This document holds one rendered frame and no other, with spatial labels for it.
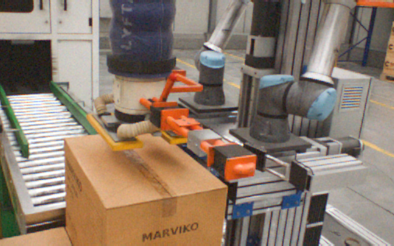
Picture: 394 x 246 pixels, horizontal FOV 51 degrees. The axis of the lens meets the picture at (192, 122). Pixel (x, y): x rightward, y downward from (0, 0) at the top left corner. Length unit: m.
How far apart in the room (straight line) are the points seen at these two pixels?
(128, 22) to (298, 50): 0.72
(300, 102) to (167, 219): 0.58
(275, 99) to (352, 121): 0.58
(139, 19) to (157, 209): 0.57
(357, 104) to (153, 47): 1.00
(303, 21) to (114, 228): 1.04
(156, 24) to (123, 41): 0.12
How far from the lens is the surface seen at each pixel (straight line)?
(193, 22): 11.64
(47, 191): 2.20
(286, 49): 1.69
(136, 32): 1.30
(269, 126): 1.50
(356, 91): 1.91
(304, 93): 1.42
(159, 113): 1.16
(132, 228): 1.26
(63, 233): 1.85
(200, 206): 1.33
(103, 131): 1.40
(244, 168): 0.88
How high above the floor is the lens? 1.53
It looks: 18 degrees down
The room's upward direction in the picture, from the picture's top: 4 degrees clockwise
